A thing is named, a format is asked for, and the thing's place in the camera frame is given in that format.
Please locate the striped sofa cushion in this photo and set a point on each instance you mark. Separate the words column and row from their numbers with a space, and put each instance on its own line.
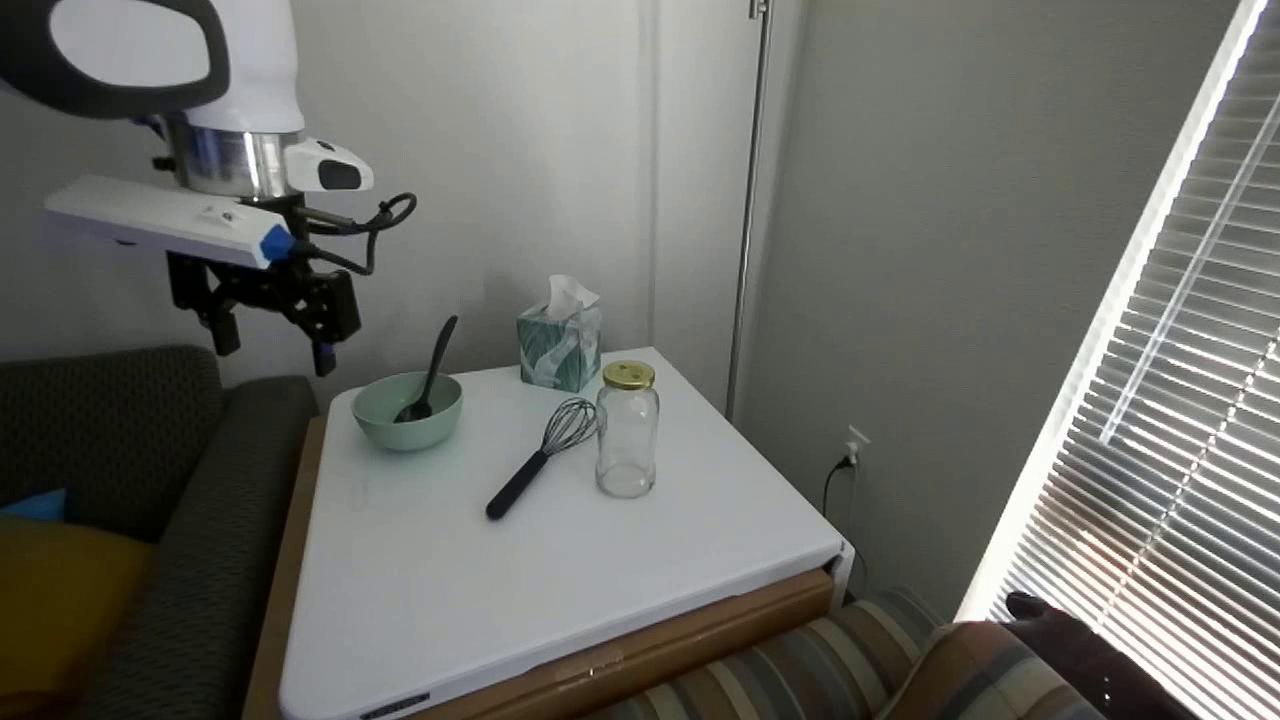
column 975, row 675

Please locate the dark brown fabric item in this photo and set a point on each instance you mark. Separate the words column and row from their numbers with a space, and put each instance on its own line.
column 1095, row 662

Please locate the thin vertical wall conduit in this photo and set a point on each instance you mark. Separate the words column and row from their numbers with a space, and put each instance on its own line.
column 744, row 200

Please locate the white window blinds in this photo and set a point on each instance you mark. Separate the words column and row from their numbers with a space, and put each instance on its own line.
column 1175, row 466

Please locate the striped sofa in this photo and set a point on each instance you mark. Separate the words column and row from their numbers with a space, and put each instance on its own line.
column 744, row 682

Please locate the dark grey sofa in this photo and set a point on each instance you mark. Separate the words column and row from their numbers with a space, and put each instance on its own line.
column 200, row 535

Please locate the light green bowl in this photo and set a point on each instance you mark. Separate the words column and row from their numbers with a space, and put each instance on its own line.
column 400, row 434

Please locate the yellow pillow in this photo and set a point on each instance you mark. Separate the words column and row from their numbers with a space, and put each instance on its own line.
column 65, row 602

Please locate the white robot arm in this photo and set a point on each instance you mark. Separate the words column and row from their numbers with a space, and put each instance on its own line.
column 255, row 67

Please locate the black spoon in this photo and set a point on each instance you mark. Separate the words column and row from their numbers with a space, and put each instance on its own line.
column 442, row 355

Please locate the teal white tissue box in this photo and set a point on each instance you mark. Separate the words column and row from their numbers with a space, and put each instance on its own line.
column 553, row 355

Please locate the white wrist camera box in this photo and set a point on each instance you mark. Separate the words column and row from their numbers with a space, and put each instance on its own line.
column 163, row 220

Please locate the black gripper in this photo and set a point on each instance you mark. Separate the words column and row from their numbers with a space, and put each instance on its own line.
column 274, row 286

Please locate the white wall outlet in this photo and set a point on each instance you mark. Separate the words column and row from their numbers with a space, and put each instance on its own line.
column 854, row 447

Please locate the clear glass jar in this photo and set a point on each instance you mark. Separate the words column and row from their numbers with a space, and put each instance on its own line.
column 627, row 447

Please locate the white table board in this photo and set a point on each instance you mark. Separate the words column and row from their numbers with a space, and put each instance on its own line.
column 466, row 602

